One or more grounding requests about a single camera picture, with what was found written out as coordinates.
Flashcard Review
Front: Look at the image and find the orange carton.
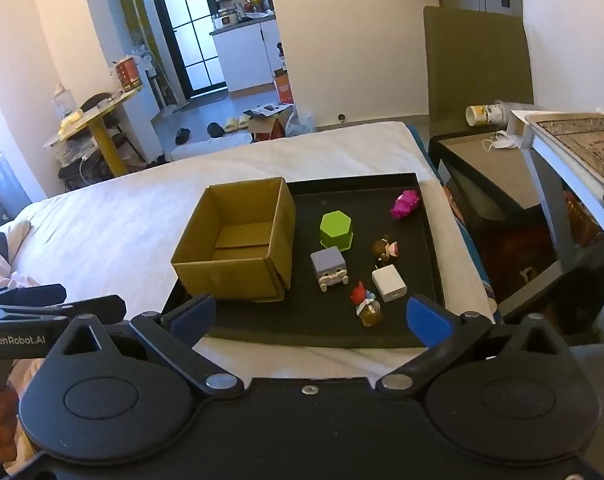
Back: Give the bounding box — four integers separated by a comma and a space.
273, 69, 295, 106

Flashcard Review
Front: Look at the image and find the white printed cup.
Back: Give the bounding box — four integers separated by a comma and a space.
465, 101, 512, 128

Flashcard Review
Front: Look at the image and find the glass jar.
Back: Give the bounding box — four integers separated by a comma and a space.
52, 85, 78, 120

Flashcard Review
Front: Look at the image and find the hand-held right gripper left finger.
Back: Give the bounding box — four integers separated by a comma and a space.
44, 294, 245, 398

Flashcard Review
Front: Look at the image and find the brown-haired doll figurine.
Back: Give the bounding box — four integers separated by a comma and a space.
372, 237, 401, 264

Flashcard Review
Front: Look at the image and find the brown cardboard box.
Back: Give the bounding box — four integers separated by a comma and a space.
170, 176, 297, 304

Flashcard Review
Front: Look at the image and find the white charger plug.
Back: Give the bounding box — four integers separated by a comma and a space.
372, 266, 409, 304

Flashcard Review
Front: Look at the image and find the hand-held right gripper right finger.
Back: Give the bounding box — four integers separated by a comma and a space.
377, 295, 573, 401

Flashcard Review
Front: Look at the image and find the black tray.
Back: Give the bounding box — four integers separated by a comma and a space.
159, 173, 445, 350

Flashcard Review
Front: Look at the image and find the olive green upright panel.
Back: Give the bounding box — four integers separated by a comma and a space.
423, 6, 535, 136

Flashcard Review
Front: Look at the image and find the open cardboard box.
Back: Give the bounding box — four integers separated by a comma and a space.
245, 102, 297, 143

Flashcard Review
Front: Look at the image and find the round yellow table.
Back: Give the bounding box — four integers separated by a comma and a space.
44, 85, 145, 178

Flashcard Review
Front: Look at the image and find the red-haired figurine with bottle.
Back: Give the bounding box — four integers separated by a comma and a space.
351, 282, 384, 328

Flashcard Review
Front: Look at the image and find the pink toy figure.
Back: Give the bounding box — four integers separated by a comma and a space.
390, 189, 421, 221

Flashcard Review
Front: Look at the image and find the green hexagonal box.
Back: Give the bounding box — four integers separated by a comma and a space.
319, 210, 355, 252

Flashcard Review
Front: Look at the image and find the black framed glass door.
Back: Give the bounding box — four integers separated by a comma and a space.
149, 0, 230, 101

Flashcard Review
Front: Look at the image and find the clear plastic bag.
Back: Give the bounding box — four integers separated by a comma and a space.
285, 112, 316, 137

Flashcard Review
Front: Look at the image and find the black side table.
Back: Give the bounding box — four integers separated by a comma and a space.
428, 132, 557, 243

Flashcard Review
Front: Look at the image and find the printed paper sheet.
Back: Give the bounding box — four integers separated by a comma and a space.
525, 112, 604, 196

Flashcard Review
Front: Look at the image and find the white floor mat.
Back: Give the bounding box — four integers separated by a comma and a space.
169, 132, 255, 162

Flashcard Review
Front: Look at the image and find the white standing fan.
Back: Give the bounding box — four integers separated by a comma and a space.
129, 45, 175, 113

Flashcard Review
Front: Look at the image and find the white kitchen cabinet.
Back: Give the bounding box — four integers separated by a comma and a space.
209, 19, 283, 93

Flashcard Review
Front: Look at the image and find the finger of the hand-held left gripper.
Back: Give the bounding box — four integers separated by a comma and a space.
0, 283, 67, 309
0, 295, 128, 328

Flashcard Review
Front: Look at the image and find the grey cube toy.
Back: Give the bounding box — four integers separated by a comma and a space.
310, 247, 350, 292

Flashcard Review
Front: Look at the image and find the dark cloth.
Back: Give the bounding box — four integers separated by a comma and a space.
0, 220, 14, 262

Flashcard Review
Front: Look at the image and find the pale crumpled duvet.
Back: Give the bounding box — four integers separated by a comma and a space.
0, 220, 48, 292

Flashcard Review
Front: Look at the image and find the red tin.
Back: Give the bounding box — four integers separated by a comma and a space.
113, 56, 143, 92

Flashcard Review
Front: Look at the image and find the white table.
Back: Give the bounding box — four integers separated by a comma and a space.
509, 110, 604, 273

